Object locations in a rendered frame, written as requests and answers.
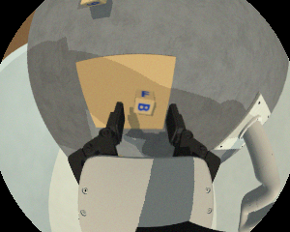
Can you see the tan flat mat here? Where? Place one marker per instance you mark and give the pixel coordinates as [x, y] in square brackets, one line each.
[110, 79]

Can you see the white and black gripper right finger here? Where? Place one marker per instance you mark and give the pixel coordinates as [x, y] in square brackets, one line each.
[180, 137]

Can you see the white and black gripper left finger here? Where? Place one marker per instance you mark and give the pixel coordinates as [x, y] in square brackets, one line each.
[101, 144]

